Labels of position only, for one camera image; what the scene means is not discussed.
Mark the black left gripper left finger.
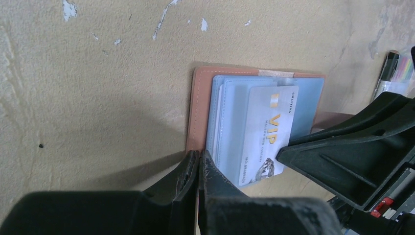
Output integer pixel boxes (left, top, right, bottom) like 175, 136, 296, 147
0, 151, 200, 235

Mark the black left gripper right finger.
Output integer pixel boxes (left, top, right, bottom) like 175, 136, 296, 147
198, 150, 341, 235

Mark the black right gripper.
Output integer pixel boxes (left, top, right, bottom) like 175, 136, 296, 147
276, 92, 415, 235

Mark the pink leather card holder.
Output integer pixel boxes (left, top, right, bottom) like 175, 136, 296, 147
185, 66, 356, 189

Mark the white VIP credit card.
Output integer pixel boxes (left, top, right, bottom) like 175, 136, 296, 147
238, 86, 299, 187

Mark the marker pen pack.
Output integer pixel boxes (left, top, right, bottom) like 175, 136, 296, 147
371, 50, 415, 101

